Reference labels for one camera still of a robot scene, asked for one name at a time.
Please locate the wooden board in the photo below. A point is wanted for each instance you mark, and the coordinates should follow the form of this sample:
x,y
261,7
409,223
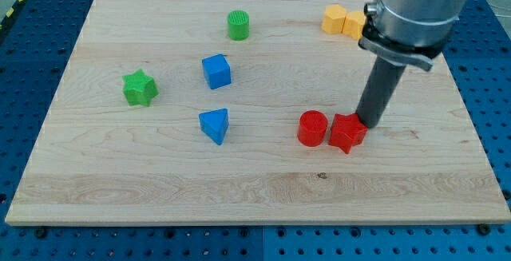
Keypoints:
x,y
101,162

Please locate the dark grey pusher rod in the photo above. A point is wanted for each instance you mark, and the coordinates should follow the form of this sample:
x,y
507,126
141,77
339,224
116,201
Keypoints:
x,y
378,90

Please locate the blue cube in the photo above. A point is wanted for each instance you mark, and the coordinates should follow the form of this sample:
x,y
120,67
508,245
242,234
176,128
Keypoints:
x,y
217,71

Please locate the yellow hexagon block left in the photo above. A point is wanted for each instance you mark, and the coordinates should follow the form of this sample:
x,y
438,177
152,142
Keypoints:
x,y
333,19

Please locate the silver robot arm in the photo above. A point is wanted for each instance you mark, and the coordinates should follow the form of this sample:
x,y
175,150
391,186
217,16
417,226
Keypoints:
x,y
408,32

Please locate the yellow hexagon block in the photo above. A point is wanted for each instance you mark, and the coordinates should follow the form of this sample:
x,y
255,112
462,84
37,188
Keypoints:
x,y
353,25
333,19

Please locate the red cylinder block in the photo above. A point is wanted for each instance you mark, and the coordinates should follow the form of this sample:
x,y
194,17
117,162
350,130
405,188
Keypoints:
x,y
312,128

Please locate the yellow hexagon block right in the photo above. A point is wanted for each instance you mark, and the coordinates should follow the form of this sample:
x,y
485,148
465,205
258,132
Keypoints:
x,y
353,25

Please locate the green star block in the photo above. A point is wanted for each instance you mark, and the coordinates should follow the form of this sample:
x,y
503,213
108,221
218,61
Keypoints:
x,y
139,88

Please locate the blue triangle block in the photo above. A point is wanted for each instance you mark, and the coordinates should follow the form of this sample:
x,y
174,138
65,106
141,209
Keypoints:
x,y
215,124

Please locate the red star block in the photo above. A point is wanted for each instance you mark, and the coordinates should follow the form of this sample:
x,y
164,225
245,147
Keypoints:
x,y
347,131

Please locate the green cylinder block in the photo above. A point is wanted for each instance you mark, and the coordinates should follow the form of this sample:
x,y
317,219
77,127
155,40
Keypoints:
x,y
238,25

